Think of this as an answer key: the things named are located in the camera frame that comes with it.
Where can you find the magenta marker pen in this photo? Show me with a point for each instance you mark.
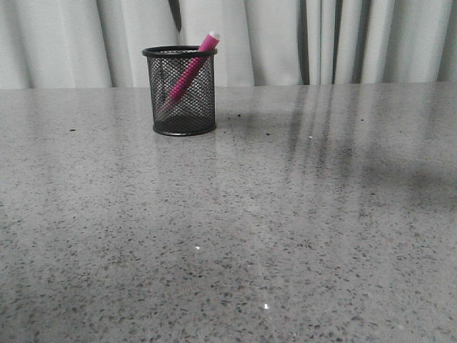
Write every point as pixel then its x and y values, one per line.
pixel 210 42

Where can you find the black mesh pen cup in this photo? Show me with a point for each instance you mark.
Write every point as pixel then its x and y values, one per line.
pixel 195 112

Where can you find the grey curtain backdrop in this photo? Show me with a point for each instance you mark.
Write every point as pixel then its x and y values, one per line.
pixel 84 44

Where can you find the grey and orange scissors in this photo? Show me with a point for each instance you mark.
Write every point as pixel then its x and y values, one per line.
pixel 175 9

